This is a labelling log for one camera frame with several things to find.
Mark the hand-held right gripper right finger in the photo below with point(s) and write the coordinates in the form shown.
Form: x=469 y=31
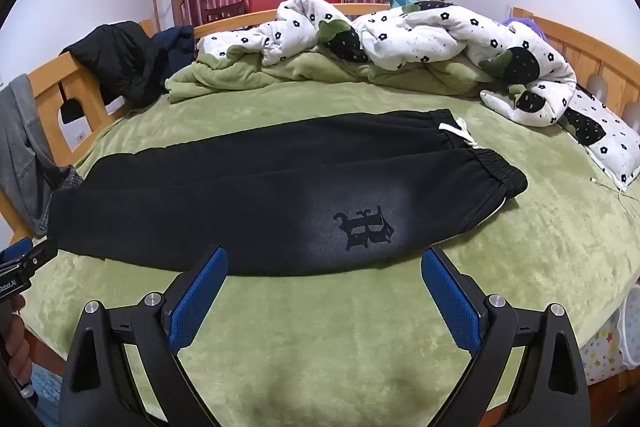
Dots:
x=450 y=302

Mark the grey jeans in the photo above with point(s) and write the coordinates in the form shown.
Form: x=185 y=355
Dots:
x=20 y=157

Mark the teal cloth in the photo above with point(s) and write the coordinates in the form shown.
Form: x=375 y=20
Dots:
x=400 y=2

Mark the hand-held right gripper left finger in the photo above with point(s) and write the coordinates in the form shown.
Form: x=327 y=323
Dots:
x=197 y=302

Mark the purple fluffy item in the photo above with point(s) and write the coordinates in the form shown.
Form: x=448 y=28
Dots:
x=522 y=27

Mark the person's left hand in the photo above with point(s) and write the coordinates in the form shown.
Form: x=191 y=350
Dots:
x=17 y=347

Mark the star print cloth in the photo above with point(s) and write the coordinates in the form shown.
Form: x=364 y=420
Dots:
x=602 y=352

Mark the navy blue garment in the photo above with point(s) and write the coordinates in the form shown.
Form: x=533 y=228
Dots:
x=175 y=49

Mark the black pants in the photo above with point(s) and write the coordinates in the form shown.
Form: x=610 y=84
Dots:
x=250 y=187

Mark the green bed cover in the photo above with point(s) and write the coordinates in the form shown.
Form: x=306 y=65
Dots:
x=325 y=332

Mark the wooden bed frame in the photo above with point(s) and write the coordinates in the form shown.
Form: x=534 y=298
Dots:
x=47 y=92

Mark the wooden coat rack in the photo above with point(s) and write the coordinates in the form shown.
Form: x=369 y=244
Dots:
x=156 y=7

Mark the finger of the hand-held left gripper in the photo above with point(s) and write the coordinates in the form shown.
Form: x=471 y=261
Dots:
x=37 y=256

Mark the green fleece blanket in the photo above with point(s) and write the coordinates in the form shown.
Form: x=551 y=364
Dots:
x=215 y=77

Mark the white floral quilt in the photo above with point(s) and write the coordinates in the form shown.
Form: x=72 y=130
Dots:
x=425 y=37

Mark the black jacket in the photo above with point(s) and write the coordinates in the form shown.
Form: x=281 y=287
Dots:
x=120 y=62

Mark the person's blue jeans leg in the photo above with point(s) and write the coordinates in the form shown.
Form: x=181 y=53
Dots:
x=45 y=394

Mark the dark wooden chair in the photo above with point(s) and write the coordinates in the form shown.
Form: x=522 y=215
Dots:
x=225 y=10

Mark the floral pillow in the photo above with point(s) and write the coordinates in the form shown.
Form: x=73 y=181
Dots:
x=610 y=142

